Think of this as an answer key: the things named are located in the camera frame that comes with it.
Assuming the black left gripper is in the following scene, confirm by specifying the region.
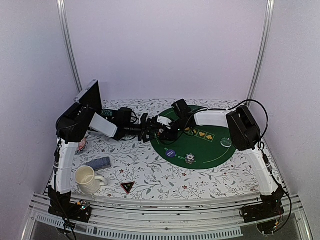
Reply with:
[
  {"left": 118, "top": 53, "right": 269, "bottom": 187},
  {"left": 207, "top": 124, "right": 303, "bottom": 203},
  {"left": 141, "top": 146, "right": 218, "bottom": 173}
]
[{"left": 124, "top": 118, "right": 162, "bottom": 143}]

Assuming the blue small blind button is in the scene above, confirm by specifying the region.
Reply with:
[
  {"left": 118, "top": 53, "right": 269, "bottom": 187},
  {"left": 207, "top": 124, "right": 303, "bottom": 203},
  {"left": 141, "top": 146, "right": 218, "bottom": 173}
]
[{"left": 165, "top": 149, "right": 176, "bottom": 158}]

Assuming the poker chip stack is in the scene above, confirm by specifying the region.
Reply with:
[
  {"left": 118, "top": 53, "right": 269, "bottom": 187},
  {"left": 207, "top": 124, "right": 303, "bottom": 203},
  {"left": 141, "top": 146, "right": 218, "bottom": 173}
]
[{"left": 185, "top": 153, "right": 196, "bottom": 165}]

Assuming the blue playing card deck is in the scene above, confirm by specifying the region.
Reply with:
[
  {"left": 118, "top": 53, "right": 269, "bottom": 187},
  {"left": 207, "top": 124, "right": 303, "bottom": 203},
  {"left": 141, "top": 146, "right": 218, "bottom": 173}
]
[{"left": 85, "top": 157, "right": 111, "bottom": 171}]

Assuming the white dealer button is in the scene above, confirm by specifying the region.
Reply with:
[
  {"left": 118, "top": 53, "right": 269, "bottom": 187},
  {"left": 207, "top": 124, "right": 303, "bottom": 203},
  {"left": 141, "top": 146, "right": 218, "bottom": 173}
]
[{"left": 220, "top": 137, "right": 233, "bottom": 148}]

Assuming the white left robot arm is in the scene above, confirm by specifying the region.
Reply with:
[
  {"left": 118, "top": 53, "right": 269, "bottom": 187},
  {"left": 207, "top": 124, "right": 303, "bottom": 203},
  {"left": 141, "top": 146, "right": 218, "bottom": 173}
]
[{"left": 50, "top": 102, "right": 148, "bottom": 196}]

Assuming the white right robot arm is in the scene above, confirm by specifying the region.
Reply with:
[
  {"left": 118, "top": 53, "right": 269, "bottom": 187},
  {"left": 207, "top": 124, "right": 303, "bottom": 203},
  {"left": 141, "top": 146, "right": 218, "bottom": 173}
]
[{"left": 155, "top": 99, "right": 285, "bottom": 218}]

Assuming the poker chip row rear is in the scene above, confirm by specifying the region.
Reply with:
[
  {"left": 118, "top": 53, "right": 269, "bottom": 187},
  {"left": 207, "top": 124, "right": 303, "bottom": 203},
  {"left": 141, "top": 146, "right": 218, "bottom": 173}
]
[{"left": 101, "top": 109, "right": 117, "bottom": 118}]

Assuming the floral white table mat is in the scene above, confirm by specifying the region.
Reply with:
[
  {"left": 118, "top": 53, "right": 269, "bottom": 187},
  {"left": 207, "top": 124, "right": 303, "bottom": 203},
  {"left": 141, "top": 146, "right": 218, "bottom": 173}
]
[{"left": 51, "top": 98, "right": 282, "bottom": 201}]

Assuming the black triangular marker tag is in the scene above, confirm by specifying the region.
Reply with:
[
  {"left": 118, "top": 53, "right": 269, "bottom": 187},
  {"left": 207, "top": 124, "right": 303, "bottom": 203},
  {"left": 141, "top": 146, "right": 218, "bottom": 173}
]
[{"left": 120, "top": 182, "right": 135, "bottom": 194}]

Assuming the aluminium poker chip case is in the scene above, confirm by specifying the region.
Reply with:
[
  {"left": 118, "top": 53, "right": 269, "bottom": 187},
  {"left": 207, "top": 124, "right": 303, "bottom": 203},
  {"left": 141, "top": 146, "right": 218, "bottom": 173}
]
[{"left": 73, "top": 79, "right": 118, "bottom": 138}]

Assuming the cream ceramic mug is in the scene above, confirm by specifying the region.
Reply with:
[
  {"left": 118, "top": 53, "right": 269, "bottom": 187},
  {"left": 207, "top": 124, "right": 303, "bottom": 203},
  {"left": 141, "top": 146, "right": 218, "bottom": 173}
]
[{"left": 75, "top": 165, "right": 108, "bottom": 195}]

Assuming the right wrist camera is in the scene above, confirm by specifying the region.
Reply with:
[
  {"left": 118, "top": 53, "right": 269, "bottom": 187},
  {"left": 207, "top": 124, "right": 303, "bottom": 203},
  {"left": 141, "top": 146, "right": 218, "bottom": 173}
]
[{"left": 156, "top": 115, "right": 172, "bottom": 126}]

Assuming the aluminium front rail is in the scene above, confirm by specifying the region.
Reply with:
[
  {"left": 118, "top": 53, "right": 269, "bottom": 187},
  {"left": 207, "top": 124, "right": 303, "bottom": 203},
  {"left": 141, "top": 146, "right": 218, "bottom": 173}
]
[{"left": 21, "top": 192, "right": 313, "bottom": 240}]

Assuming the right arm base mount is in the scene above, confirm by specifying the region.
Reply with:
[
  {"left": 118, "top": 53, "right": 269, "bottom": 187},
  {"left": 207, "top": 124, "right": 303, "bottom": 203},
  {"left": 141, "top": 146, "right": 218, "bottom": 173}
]
[{"left": 239, "top": 195, "right": 285, "bottom": 235}]

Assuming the left aluminium frame post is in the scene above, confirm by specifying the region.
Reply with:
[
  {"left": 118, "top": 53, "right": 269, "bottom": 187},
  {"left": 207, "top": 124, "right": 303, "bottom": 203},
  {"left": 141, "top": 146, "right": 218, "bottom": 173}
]
[{"left": 56, "top": 0, "right": 83, "bottom": 93}]

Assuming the aluminium frame post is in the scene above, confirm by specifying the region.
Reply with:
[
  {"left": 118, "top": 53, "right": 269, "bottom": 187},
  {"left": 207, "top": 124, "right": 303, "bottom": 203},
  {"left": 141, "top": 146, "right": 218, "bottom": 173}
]
[
  {"left": 247, "top": 0, "right": 275, "bottom": 100},
  {"left": 56, "top": 0, "right": 83, "bottom": 93}
]

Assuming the right aluminium frame post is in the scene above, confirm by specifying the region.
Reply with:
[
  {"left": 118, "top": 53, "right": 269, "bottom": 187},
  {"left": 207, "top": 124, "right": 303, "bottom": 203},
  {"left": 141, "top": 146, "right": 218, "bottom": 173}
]
[{"left": 247, "top": 0, "right": 275, "bottom": 100}]

